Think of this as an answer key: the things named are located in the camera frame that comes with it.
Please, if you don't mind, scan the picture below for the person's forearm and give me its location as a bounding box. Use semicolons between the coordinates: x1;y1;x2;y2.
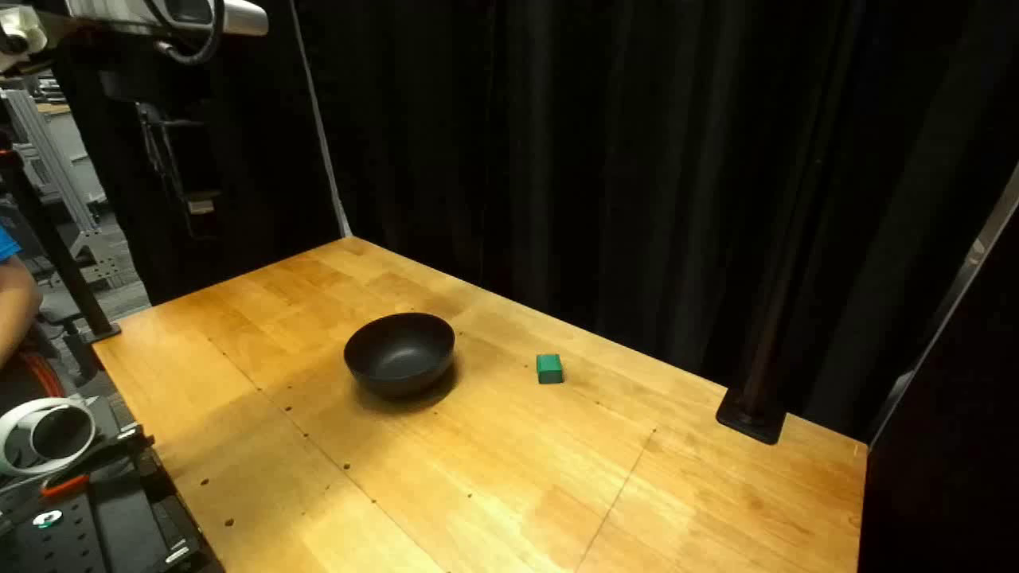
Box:
0;226;46;365

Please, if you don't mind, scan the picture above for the green block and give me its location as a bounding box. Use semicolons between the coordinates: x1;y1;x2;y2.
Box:
533;350;568;389

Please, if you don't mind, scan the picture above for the black bowl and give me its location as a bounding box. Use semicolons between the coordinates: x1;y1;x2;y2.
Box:
341;309;460;406

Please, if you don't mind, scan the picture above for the black curtain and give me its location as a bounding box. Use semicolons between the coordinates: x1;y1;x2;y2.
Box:
58;0;1019;440

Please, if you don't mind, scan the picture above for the white pole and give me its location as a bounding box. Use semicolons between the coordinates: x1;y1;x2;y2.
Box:
283;0;357;242

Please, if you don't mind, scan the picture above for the black tripod leg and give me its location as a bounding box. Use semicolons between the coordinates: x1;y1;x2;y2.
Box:
0;147;125;343

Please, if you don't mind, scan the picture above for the black side panel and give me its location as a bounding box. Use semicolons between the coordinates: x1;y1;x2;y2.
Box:
857;164;1019;573

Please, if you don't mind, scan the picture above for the black equipment cart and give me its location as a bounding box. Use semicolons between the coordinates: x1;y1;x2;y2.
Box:
0;392;222;573

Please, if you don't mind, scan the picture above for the grey metal shelf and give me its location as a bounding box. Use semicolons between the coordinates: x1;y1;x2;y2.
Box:
0;87;108;259

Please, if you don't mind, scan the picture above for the white VR headset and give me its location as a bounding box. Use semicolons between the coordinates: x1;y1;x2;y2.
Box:
0;396;101;480

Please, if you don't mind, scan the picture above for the black corner post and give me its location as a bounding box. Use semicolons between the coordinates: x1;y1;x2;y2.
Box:
714;0;1002;446

